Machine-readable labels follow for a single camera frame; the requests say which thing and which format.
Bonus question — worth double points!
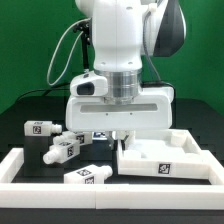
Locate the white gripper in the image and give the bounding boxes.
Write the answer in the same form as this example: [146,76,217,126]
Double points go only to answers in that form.
[65,87,174,149]

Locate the white square tabletop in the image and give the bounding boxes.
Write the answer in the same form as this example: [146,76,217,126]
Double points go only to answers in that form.
[117,129,209,179]

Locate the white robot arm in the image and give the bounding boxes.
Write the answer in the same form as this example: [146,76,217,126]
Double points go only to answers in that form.
[66,0,186,137]

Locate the paper with marker tags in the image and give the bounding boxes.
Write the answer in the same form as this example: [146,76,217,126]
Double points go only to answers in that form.
[92,132,107,140]

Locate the white U-shaped fence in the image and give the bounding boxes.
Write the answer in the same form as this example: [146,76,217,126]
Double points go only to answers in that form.
[0,148,224,210]

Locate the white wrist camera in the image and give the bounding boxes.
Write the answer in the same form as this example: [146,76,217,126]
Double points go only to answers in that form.
[70,71,108,96]

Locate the black camera on stand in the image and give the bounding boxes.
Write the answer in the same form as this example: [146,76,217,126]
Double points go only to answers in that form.
[73,20,91,72]

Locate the grey cable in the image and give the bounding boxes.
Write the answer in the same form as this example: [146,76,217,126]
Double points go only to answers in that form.
[46,18,88,88]

